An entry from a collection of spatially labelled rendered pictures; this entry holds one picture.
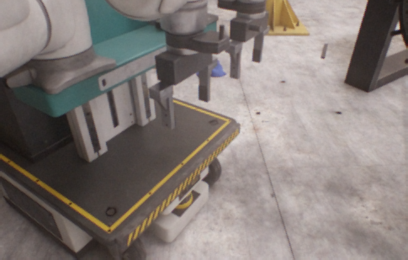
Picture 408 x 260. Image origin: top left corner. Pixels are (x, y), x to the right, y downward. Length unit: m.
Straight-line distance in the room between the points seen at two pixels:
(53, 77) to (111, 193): 0.43
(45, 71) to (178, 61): 0.30
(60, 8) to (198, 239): 0.92
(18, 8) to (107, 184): 0.62
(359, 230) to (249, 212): 0.43
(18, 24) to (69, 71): 0.19
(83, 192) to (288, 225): 0.78
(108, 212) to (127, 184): 0.11
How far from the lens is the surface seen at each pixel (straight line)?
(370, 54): 2.33
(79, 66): 0.74
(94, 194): 1.02
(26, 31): 0.60
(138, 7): 0.37
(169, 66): 0.58
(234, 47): 0.79
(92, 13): 0.94
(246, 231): 1.28
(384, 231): 1.45
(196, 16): 0.57
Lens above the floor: 1.03
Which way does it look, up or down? 34 degrees down
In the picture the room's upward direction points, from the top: straight up
